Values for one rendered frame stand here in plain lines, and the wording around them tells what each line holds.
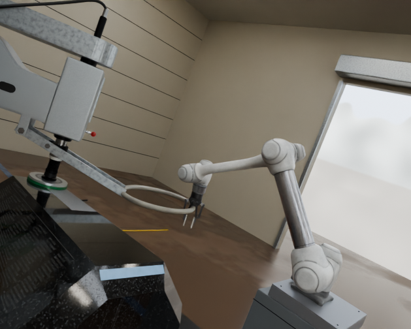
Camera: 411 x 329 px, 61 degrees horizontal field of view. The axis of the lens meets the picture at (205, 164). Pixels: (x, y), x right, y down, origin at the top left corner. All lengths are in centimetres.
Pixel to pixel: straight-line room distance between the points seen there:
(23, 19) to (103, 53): 41
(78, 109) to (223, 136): 560
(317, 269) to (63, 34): 171
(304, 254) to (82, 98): 140
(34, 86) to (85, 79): 26
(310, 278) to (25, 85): 170
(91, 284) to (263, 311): 94
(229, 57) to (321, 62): 215
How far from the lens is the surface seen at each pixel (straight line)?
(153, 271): 156
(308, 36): 721
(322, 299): 198
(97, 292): 139
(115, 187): 216
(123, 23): 747
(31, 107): 210
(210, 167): 200
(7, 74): 212
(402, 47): 653
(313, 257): 173
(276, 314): 193
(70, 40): 208
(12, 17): 213
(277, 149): 172
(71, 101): 206
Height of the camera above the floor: 146
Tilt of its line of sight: 5 degrees down
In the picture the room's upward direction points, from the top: 21 degrees clockwise
